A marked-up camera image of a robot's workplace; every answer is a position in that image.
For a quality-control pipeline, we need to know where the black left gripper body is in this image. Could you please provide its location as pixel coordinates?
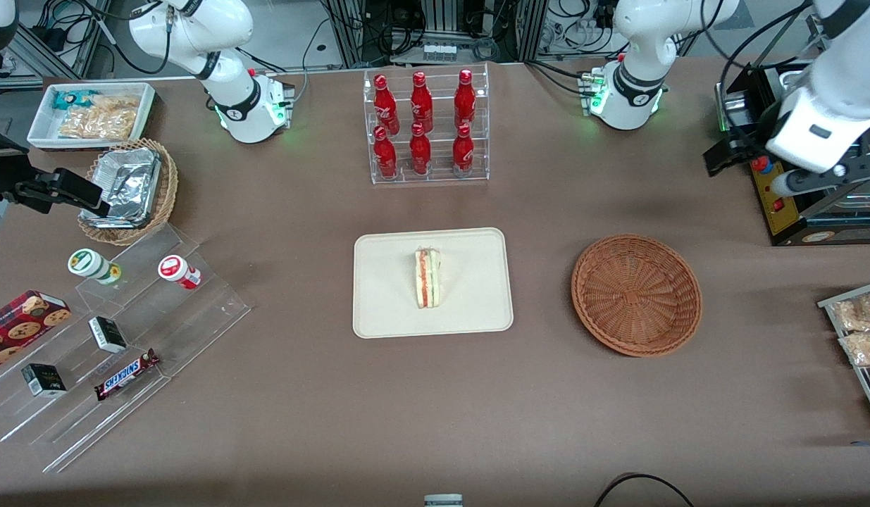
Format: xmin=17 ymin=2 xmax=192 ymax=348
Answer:
xmin=731 ymin=102 xmax=781 ymax=170

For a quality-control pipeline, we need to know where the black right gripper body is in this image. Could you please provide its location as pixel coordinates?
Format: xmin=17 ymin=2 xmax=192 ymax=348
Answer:
xmin=0 ymin=125 xmax=55 ymax=206

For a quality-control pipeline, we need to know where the triangular sandwich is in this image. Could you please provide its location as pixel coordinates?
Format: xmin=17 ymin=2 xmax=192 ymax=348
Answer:
xmin=415 ymin=246 xmax=442 ymax=309

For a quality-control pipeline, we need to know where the oval brown wicker basket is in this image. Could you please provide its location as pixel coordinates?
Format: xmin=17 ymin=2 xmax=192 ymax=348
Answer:
xmin=77 ymin=138 xmax=179 ymax=246

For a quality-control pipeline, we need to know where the round brown wicker basket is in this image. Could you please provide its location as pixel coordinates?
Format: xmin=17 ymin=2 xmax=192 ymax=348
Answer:
xmin=571 ymin=234 xmax=703 ymax=357

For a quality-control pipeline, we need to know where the cream plastic tray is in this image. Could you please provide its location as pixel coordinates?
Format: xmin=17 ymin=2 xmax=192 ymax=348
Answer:
xmin=353 ymin=227 xmax=514 ymax=339

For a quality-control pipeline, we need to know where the aluminium foil container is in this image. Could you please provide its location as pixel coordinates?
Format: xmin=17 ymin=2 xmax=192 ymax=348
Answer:
xmin=80 ymin=146 xmax=162 ymax=230

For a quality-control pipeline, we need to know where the white rectangular snack bin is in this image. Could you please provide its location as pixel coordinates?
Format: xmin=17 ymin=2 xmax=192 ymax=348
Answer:
xmin=27 ymin=82 xmax=158 ymax=152

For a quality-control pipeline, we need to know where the green white drink cup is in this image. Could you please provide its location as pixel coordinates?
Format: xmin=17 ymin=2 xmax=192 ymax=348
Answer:
xmin=68 ymin=249 xmax=122 ymax=286

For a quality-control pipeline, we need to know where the clear bag of chips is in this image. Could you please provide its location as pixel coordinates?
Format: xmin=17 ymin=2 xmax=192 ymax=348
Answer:
xmin=58 ymin=95 xmax=141 ymax=140

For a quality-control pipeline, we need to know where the black yellow sealing machine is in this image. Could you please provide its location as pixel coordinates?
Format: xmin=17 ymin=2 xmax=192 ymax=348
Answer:
xmin=715 ymin=62 xmax=870 ymax=247

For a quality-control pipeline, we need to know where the teal snack pack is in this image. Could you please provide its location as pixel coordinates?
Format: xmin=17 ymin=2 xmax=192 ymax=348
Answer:
xmin=52 ymin=88 xmax=101 ymax=111

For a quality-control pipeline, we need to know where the red white drink bottle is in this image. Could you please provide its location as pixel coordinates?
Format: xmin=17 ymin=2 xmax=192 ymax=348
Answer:
xmin=158 ymin=255 xmax=201 ymax=290

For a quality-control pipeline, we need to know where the small black carton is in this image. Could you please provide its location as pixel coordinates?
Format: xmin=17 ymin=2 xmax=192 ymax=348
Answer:
xmin=21 ymin=363 xmax=68 ymax=398
xmin=88 ymin=317 xmax=128 ymax=353

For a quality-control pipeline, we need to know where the red cookie box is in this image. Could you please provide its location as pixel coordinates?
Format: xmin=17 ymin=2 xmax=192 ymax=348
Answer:
xmin=0 ymin=290 xmax=73 ymax=375

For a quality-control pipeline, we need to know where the clear acrylic stepped stand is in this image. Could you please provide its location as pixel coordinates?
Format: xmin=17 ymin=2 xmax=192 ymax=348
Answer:
xmin=0 ymin=224 xmax=251 ymax=474

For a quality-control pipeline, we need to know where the snickers chocolate bar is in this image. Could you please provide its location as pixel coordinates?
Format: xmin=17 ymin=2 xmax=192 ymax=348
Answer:
xmin=94 ymin=349 xmax=161 ymax=401

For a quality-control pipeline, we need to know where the clear bagged snack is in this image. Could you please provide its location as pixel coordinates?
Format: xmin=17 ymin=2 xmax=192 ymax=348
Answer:
xmin=831 ymin=292 xmax=870 ymax=333
xmin=838 ymin=331 xmax=870 ymax=368

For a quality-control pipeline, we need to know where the red cola bottle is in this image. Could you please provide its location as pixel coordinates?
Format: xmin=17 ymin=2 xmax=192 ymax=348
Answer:
xmin=409 ymin=123 xmax=432 ymax=176
xmin=373 ymin=74 xmax=400 ymax=136
xmin=454 ymin=68 xmax=477 ymax=130
xmin=410 ymin=71 xmax=434 ymax=133
xmin=373 ymin=126 xmax=398 ymax=180
xmin=452 ymin=124 xmax=475 ymax=178

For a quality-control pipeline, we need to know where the clear acrylic bottle rack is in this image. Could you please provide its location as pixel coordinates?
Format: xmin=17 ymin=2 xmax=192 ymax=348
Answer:
xmin=364 ymin=63 xmax=490 ymax=185

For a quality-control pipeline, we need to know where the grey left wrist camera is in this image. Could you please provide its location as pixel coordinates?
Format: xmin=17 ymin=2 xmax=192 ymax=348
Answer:
xmin=771 ymin=163 xmax=855 ymax=199

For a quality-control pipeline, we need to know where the grey wire rack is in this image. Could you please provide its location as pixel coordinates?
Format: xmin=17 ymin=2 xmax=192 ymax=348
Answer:
xmin=817 ymin=280 xmax=870 ymax=432

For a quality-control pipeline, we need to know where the aluminium frame post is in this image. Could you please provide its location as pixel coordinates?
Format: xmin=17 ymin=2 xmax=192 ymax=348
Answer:
xmin=518 ymin=0 xmax=549 ymax=63
xmin=328 ymin=0 xmax=366 ymax=68

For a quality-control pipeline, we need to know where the black cable loop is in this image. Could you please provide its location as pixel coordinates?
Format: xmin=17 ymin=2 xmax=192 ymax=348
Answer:
xmin=593 ymin=472 xmax=696 ymax=507

